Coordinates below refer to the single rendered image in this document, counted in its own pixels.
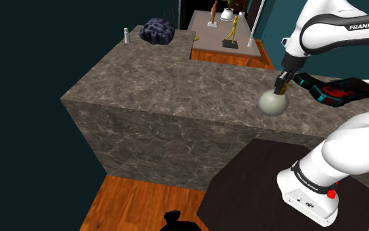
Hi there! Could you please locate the pale round vase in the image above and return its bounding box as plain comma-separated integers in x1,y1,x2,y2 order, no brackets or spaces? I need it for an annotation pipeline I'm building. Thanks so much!
258,89,290,116

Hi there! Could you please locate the black box red cyan print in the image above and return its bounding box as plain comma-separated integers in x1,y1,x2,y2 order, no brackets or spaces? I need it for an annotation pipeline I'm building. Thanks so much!
292,72,369,108

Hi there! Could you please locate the grey top table with figures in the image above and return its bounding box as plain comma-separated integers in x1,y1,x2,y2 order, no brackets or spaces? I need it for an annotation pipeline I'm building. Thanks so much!
189,0,266,64

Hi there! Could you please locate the dark robot stand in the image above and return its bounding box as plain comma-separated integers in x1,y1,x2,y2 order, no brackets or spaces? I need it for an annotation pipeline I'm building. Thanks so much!
196,137,369,231

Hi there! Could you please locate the dark blue coral sculpture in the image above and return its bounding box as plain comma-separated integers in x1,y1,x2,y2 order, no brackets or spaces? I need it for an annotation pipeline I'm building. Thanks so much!
139,18,176,46

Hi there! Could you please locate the black object on floor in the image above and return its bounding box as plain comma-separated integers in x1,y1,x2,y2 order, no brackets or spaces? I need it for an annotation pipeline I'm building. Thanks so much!
159,209,202,231

